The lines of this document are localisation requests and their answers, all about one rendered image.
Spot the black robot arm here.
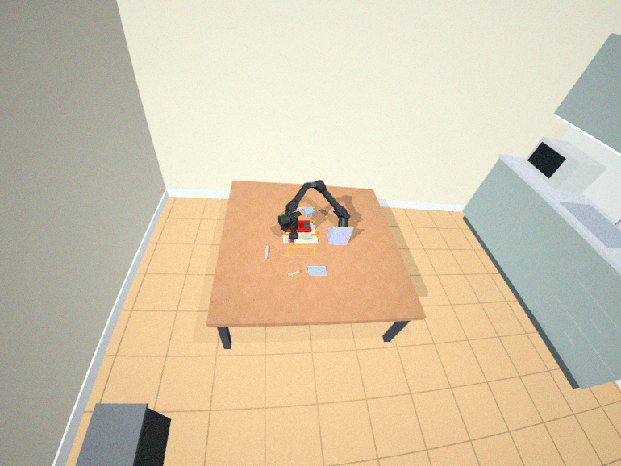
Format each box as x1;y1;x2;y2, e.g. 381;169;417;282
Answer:
278;180;351;231

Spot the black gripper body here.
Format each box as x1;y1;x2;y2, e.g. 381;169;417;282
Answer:
289;222;298;239

